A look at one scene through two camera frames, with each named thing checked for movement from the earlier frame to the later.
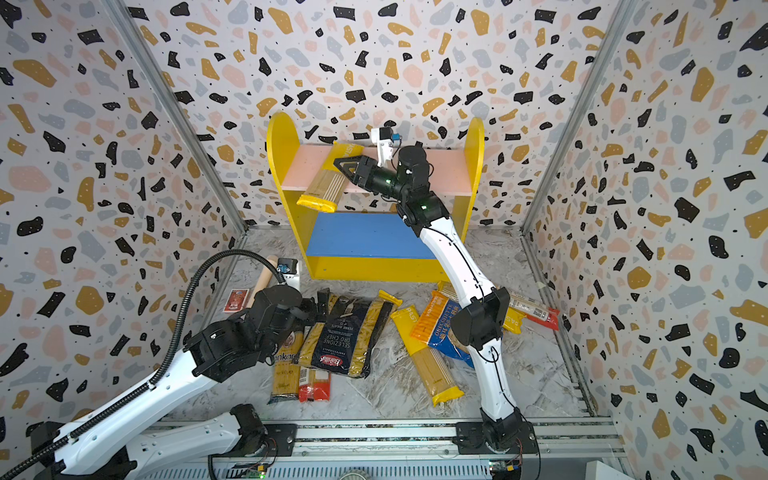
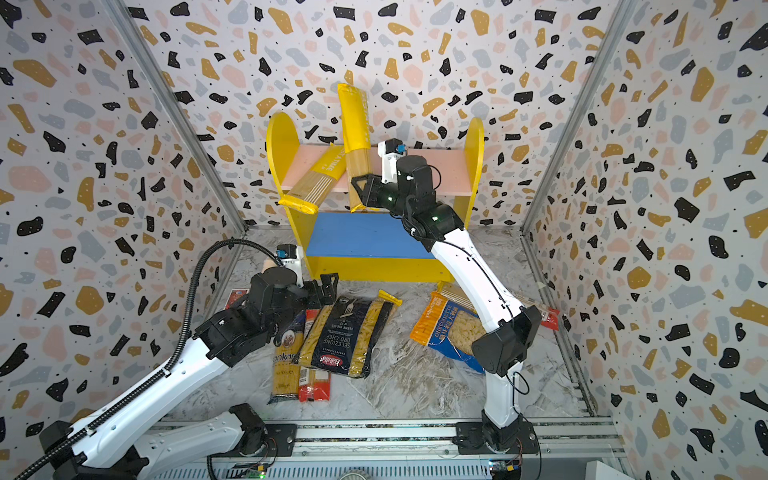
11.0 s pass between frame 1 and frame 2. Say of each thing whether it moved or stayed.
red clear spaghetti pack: stayed
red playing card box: stayed
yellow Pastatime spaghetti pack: moved
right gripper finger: moved
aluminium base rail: stayed
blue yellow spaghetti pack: stayed
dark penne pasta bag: stayed
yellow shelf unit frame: stayed
